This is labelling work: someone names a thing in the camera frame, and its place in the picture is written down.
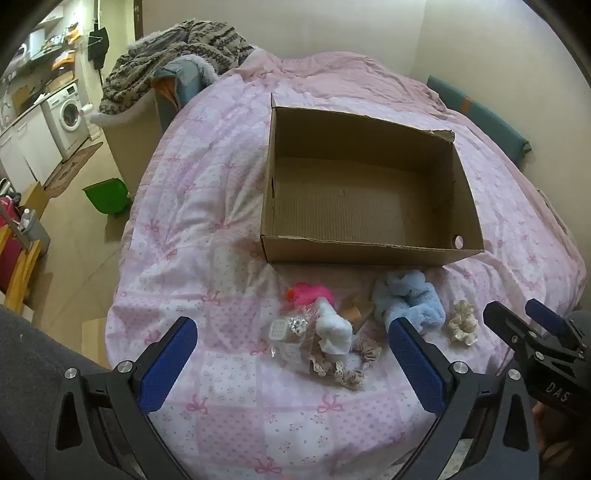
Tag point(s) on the lace trim scrunchie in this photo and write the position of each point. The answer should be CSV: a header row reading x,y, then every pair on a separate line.
x,y
341,374

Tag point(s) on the striped knit blanket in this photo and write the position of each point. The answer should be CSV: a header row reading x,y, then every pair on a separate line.
x,y
180,50

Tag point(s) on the teal fur-trimmed jacket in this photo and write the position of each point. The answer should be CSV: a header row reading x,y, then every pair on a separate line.
x,y
182,85

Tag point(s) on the beige hamper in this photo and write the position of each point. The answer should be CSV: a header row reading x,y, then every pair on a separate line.
x,y
124,147

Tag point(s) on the cardboard box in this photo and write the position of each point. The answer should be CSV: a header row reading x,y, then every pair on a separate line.
x,y
364,198

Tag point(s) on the white soft sock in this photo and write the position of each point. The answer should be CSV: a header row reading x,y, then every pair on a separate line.
x,y
333,333

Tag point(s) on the green dustpan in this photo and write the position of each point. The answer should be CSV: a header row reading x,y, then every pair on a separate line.
x,y
108,196

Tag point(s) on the cream satin scrunchie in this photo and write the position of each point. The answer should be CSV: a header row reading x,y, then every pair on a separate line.
x,y
462,322

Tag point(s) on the pink patterned quilt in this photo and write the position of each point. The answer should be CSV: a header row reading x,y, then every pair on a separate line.
x,y
212,240

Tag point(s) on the grey bin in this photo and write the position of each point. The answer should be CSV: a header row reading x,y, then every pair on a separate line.
x,y
36,233

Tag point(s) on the clear plastic bag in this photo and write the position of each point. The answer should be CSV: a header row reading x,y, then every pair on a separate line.
x,y
291,330

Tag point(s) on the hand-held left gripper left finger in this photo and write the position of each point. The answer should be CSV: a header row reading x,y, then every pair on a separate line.
x,y
170,364

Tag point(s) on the white washing machine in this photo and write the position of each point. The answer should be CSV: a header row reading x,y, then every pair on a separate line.
x,y
69,117

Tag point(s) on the pink round toy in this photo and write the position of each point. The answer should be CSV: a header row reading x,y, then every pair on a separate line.
x,y
310,294

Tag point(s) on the white kitchen cabinet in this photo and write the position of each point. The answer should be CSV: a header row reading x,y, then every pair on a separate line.
x,y
23,147

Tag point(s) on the blue fluffy scrunchie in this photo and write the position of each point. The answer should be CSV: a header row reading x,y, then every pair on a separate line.
x,y
411,295

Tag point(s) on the floral beige scrunchie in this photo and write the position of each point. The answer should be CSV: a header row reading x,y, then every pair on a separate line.
x,y
368,350

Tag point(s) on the person's right hand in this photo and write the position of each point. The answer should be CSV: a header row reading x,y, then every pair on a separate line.
x,y
542,417

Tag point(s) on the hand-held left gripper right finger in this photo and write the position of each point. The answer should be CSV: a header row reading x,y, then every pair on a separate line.
x,y
415,365

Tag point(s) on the brown card tag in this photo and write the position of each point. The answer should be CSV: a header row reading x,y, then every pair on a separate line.
x,y
359,313

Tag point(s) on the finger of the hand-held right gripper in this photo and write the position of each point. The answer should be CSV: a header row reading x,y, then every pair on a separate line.
x,y
505,325
549,318

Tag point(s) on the yellow wooden chair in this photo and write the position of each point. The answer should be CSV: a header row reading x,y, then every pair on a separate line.
x,y
21,272

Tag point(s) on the brown oval rug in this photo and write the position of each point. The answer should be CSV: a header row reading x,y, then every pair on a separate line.
x,y
69,170

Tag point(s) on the teal wall cushion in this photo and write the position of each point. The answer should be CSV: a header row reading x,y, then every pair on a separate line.
x,y
485,117

